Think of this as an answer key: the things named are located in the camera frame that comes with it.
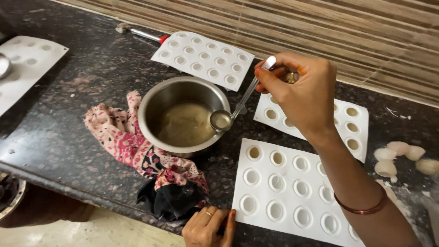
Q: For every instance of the copper bangle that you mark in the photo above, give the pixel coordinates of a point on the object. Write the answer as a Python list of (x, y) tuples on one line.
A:
[(360, 210)]

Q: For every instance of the white silicone mould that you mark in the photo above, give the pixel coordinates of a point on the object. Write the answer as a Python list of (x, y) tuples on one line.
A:
[(363, 135), (208, 64), (263, 194), (20, 79)]

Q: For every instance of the steel pot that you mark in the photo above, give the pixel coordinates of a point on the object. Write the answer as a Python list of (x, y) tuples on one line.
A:
[(161, 96)]

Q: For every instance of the pink black patterned cloth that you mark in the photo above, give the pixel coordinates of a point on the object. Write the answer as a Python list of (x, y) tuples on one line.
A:
[(116, 133)]

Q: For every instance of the person's right hand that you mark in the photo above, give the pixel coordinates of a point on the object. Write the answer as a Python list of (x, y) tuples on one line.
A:
[(308, 96)]

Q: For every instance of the beige liquid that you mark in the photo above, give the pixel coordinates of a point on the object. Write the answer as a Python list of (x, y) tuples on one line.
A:
[(185, 125)]

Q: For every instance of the round steel stove burner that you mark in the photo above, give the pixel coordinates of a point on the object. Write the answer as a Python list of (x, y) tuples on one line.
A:
[(12, 197)]

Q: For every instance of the white wax shell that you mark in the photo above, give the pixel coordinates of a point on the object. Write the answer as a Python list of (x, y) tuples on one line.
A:
[(384, 154), (428, 166), (385, 168), (415, 153), (398, 148)]

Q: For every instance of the person's left hand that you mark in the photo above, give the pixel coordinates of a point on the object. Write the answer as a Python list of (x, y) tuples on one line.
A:
[(205, 231)]

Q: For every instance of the small steel ladle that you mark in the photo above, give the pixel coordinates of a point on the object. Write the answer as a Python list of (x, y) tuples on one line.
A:
[(221, 120)]

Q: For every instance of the white wax crumbs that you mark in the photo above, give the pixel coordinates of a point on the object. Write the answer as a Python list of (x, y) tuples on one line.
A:
[(403, 117)]

